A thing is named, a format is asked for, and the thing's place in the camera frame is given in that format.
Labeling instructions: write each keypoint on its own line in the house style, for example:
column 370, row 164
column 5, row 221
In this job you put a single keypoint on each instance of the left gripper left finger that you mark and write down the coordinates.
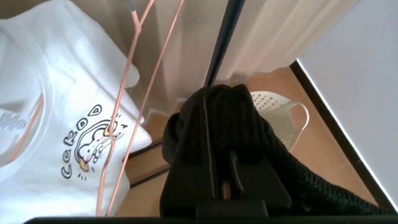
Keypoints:
column 186, row 174

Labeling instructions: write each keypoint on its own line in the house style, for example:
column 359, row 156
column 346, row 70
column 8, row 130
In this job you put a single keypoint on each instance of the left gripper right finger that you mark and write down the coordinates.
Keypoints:
column 261, row 186

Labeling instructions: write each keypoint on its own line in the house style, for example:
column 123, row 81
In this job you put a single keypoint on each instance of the black garment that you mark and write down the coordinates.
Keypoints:
column 233, row 118

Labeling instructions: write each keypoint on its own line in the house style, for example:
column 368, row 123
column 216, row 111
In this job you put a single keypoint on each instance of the white printed T-shirt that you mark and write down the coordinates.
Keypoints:
column 56, row 77

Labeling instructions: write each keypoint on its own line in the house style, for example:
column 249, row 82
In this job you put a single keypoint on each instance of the white laundry basket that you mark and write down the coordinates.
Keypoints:
column 276, row 109

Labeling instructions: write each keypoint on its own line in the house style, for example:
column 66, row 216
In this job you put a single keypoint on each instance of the pink clothes hanger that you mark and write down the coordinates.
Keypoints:
column 119, row 99

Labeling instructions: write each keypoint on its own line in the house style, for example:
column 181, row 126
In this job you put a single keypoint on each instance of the black clothes rack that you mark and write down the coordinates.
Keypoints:
column 224, row 37

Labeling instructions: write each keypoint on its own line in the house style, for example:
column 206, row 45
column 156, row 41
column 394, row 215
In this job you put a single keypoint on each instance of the beige curtain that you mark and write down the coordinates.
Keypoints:
column 264, row 31

